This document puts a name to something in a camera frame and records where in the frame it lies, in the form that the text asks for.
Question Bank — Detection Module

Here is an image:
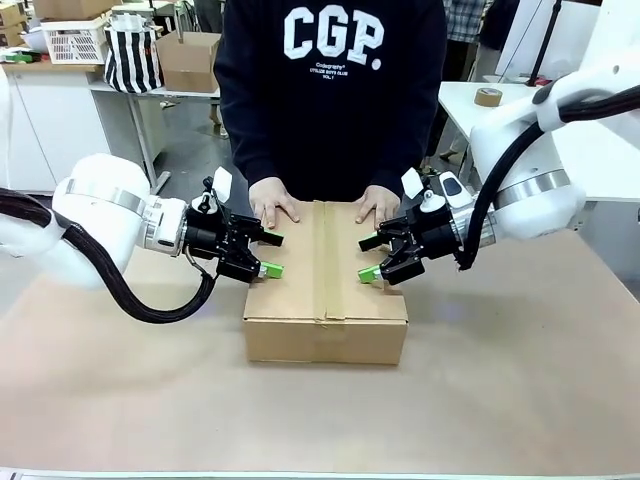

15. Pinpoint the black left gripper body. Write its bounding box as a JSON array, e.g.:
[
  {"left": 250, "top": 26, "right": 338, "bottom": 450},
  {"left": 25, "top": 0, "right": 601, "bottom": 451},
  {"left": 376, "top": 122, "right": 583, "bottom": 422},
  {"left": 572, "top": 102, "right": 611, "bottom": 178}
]
[{"left": 184, "top": 211, "right": 242, "bottom": 277}]

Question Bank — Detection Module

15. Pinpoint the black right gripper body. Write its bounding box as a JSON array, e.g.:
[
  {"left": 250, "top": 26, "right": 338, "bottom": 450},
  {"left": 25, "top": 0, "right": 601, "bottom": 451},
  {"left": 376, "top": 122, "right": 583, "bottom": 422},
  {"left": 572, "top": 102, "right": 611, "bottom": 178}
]
[{"left": 408, "top": 204, "right": 460, "bottom": 261}]

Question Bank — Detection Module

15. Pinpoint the brown cardboard shipping box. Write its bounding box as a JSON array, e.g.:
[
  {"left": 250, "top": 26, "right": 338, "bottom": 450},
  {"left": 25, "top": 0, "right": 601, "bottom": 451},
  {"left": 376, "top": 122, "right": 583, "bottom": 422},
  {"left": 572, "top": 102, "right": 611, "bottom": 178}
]
[{"left": 242, "top": 199, "right": 410, "bottom": 366}]

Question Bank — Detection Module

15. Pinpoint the person's right forearm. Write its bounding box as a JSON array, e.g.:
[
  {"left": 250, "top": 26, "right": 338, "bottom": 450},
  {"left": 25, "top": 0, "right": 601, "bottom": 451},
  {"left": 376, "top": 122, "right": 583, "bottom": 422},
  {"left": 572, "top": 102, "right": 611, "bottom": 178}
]
[{"left": 234, "top": 139, "right": 284, "bottom": 187}]

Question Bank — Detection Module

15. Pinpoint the person's left forearm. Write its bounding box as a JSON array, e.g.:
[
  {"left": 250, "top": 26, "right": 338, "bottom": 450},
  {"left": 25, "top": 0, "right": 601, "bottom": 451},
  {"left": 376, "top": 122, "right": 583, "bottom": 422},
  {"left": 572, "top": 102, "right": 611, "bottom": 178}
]
[{"left": 368, "top": 149, "right": 416, "bottom": 197}]

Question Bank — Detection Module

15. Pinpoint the small background cardboard box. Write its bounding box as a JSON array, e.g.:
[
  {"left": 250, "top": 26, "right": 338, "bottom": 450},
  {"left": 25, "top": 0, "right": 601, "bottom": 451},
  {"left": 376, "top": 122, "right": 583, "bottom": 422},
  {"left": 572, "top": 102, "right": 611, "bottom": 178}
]
[{"left": 155, "top": 30, "right": 223, "bottom": 95}]

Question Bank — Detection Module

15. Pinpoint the large brown cardboard box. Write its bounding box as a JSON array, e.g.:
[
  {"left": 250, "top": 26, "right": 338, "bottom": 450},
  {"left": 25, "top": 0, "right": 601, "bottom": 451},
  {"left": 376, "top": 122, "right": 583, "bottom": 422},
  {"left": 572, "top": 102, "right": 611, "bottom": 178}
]
[{"left": 32, "top": 0, "right": 124, "bottom": 22}]

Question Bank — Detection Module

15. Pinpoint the stacked brown cardboard box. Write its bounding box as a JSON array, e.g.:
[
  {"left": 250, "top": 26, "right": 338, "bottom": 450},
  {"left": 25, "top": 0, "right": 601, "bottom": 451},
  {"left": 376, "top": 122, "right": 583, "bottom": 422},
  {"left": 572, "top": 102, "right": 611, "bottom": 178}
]
[{"left": 0, "top": 2, "right": 30, "bottom": 49}]

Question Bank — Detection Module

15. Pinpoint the person's left hand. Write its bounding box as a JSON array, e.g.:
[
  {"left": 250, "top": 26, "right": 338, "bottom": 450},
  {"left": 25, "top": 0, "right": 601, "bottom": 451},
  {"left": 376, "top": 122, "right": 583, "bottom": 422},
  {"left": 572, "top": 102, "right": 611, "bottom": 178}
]
[{"left": 353, "top": 184, "right": 403, "bottom": 225}]

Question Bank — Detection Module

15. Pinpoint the person's right hand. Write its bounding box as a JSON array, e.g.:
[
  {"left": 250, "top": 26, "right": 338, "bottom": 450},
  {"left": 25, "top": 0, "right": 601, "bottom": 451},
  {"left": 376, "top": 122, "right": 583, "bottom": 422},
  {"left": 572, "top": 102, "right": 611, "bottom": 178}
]
[{"left": 248, "top": 177, "right": 302, "bottom": 231}]

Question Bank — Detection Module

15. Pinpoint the brown packing tape strip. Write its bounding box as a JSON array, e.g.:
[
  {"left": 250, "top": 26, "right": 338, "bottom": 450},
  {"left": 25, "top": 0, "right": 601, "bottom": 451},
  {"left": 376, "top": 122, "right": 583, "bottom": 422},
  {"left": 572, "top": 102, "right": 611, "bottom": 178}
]
[{"left": 311, "top": 199, "right": 347, "bottom": 325}]

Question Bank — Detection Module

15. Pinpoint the white background desk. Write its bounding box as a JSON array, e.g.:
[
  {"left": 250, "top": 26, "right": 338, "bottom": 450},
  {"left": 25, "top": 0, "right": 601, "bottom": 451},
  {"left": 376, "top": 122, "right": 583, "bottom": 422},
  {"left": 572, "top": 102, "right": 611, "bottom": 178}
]
[{"left": 89, "top": 79, "right": 222, "bottom": 197}]

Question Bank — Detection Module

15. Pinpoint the white side table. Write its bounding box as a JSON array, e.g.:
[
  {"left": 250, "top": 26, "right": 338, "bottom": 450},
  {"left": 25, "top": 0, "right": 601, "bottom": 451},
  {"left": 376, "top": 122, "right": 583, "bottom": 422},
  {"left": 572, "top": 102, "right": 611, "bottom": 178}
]
[{"left": 437, "top": 81, "right": 640, "bottom": 232}]

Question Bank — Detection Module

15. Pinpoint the person in dark sweatshirt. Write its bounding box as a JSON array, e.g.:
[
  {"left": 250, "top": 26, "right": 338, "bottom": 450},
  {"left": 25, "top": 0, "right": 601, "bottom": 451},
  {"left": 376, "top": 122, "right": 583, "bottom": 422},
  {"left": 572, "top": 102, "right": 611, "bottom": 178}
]
[{"left": 213, "top": 0, "right": 449, "bottom": 201}]

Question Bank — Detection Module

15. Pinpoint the brown packing tape roll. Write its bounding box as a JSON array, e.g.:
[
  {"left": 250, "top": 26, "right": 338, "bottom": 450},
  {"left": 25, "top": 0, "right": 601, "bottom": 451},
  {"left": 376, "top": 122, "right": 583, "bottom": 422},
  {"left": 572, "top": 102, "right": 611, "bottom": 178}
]
[{"left": 474, "top": 87, "right": 504, "bottom": 108}]

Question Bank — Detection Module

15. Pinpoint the black white striped bag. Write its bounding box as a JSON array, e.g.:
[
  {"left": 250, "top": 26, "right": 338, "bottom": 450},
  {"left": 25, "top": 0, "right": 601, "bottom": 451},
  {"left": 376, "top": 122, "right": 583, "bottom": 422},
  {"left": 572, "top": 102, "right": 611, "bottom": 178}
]
[{"left": 103, "top": 13, "right": 164, "bottom": 95}]

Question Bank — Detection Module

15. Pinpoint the white storage cabinet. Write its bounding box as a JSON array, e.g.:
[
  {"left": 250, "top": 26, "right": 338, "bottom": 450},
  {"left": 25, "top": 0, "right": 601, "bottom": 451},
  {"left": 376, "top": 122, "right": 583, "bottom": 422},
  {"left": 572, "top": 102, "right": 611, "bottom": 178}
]
[{"left": 0, "top": 63, "right": 114, "bottom": 194}]

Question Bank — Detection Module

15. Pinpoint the person in plaid shirt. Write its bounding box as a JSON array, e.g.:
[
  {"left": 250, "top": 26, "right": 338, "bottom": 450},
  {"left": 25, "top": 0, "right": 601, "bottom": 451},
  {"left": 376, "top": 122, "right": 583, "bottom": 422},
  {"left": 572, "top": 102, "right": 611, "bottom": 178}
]
[{"left": 443, "top": 0, "right": 521, "bottom": 52}]

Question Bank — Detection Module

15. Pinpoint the black tripod pole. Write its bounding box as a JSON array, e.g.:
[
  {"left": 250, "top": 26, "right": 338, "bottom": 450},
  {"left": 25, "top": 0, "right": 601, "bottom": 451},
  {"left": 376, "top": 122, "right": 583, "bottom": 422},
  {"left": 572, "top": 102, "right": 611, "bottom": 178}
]
[{"left": 527, "top": 0, "right": 562, "bottom": 87}]

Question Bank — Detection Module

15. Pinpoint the white plastic basket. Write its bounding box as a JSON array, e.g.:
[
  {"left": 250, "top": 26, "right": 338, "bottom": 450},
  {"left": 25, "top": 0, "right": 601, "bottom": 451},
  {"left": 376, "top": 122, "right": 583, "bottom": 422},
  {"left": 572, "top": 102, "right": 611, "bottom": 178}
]
[{"left": 40, "top": 18, "right": 112, "bottom": 65}]

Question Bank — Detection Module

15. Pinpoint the green tape dispenser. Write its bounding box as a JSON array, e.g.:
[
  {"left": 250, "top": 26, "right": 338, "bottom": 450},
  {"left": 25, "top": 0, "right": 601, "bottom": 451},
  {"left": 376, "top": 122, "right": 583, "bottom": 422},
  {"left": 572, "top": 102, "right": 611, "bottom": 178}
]
[{"left": 3, "top": 48, "right": 41, "bottom": 65}]

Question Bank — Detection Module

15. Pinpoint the white bowl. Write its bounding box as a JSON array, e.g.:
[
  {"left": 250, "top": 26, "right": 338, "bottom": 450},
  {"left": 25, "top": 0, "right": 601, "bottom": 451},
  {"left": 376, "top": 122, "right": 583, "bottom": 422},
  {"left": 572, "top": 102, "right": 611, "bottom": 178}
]
[{"left": 18, "top": 30, "right": 49, "bottom": 53}]

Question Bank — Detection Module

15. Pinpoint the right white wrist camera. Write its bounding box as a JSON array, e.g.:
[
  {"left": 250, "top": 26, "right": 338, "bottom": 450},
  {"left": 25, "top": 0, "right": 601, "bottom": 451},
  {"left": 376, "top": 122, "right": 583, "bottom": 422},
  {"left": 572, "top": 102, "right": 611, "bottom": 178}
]
[{"left": 400, "top": 167, "right": 475, "bottom": 214}]

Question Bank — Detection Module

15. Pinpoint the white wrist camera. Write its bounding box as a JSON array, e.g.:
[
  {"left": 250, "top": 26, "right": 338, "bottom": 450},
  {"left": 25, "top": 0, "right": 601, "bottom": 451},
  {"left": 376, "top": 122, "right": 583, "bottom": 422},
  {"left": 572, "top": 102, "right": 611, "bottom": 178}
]
[
  {"left": 198, "top": 167, "right": 234, "bottom": 216},
  {"left": 400, "top": 167, "right": 475, "bottom": 214}
]

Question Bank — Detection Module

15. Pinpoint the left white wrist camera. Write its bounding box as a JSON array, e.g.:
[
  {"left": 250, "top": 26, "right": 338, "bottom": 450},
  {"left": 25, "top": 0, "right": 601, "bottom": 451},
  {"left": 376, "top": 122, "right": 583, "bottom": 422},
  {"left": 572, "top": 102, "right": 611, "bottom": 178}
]
[{"left": 198, "top": 167, "right": 234, "bottom": 216}]

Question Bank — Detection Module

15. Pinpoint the right arm black cable sleeve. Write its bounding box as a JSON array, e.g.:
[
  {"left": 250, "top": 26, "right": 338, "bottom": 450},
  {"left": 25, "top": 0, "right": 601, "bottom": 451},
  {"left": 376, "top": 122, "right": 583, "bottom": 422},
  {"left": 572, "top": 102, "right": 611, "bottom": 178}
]
[{"left": 455, "top": 84, "right": 640, "bottom": 272}]

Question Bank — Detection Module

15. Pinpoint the arm black cable sleeve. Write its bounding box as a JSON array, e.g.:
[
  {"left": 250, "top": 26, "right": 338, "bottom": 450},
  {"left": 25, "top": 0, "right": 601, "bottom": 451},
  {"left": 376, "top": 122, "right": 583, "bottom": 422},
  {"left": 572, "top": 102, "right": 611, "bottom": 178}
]
[
  {"left": 0, "top": 187, "right": 217, "bottom": 325},
  {"left": 455, "top": 84, "right": 640, "bottom": 272}
]

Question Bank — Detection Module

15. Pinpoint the left arm black cable sleeve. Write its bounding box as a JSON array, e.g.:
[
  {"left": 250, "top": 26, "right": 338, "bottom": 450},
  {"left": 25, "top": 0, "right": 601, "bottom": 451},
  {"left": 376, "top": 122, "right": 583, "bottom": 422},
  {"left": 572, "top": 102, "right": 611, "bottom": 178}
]
[{"left": 0, "top": 187, "right": 217, "bottom": 325}]

